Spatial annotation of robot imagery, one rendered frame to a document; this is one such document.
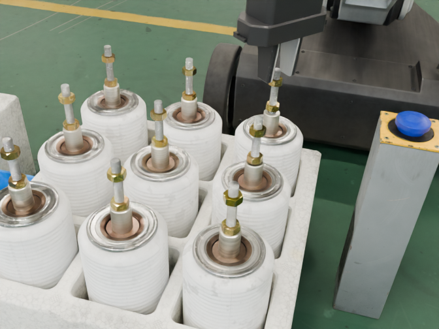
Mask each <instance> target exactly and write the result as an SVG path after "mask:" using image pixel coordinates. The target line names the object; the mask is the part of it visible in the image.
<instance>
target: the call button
mask: <svg viewBox="0 0 439 329"><path fill-rule="evenodd" d="M395 124H396V126H397V129H398V130H399V131H400V132H401V133H403V134H405V135H408V136H422V135H424V134H425V133H427V132H428V131H429V130H430V127H431V124H432V123H431V121H430V119H429V118H428V117H427V116H425V115H423V114H421V113H419V112H414V111H404V112H400V113H398V114H397V116H396V119H395Z"/></svg>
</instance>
